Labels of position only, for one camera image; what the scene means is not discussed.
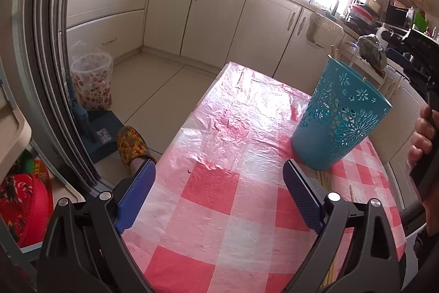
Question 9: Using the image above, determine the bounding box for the wooden chopstick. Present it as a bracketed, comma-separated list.
[316, 170, 332, 192]
[321, 181, 355, 288]

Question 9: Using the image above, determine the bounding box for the person's right hand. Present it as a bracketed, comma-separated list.
[407, 105, 438, 236]

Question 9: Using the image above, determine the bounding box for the red cloth item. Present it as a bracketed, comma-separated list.
[1, 173, 53, 248]

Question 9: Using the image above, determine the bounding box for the teal perforated plastic basket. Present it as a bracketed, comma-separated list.
[291, 57, 392, 170]

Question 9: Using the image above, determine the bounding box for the yellow patterned slipper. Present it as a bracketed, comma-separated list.
[117, 126, 157, 175]

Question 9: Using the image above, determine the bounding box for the bag of green vegetables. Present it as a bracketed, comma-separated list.
[357, 34, 388, 71]

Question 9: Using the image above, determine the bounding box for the pink checkered tablecloth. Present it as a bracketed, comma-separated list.
[121, 61, 407, 293]

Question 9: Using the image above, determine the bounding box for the plastic bag on cabinet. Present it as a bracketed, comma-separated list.
[306, 13, 345, 49]

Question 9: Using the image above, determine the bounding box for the patterned trash bin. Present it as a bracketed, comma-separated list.
[68, 41, 114, 111]

